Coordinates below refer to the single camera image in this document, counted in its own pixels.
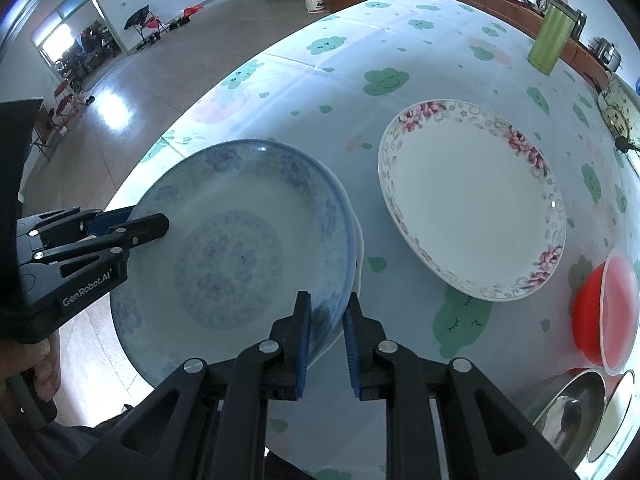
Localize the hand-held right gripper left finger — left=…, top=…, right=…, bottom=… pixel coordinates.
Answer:
left=55, top=290, right=313, bottom=480

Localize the cloud printed tablecloth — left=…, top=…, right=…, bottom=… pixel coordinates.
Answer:
left=102, top=0, right=640, bottom=480

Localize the green insulated cup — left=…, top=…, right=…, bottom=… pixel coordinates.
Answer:
left=527, top=1, right=587, bottom=76

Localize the person's left hand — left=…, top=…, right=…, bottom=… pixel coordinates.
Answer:
left=0, top=335, right=63, bottom=413

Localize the blue patterned plate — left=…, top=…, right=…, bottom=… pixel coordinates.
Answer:
left=109, top=139, right=358, bottom=386

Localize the plain white plate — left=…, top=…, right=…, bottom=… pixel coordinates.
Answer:
left=317, top=157, right=365, bottom=321

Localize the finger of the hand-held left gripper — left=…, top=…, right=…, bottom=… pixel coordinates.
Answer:
left=16, top=206, right=135, bottom=242
left=31, top=213, right=170, bottom=267

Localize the red folding chair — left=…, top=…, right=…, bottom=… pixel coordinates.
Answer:
left=52, top=81, right=87, bottom=127

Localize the stainless steel pot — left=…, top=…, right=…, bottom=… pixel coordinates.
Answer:
left=590, top=37, right=623, bottom=73

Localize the stainless steel bowl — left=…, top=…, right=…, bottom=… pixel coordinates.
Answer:
left=522, top=367, right=608, bottom=468

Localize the red bowl with white inside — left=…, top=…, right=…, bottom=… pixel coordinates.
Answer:
left=571, top=249, right=640, bottom=375

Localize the pink floral rimmed plate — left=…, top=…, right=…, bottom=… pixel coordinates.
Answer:
left=377, top=99, right=567, bottom=302

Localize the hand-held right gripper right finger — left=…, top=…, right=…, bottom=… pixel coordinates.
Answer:
left=342, top=292, right=581, bottom=480

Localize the black folding rack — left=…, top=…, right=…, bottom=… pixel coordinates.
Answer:
left=124, top=5, right=168, bottom=45

